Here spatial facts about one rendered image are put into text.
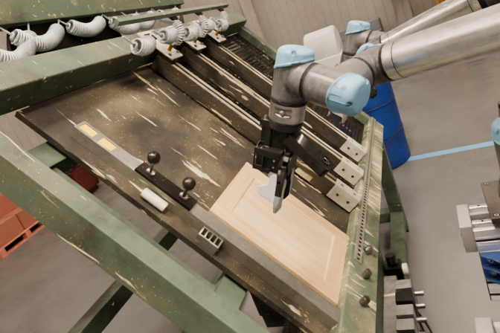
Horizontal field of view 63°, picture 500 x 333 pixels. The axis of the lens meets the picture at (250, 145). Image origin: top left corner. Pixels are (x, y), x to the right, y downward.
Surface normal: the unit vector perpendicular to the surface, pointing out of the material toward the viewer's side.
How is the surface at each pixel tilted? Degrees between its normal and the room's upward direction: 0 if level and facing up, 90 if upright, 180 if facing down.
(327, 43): 72
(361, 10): 90
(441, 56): 110
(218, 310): 54
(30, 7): 90
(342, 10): 90
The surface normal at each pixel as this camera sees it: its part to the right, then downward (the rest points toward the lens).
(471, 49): -0.51, 0.72
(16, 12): 0.89, -0.23
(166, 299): -0.30, 0.36
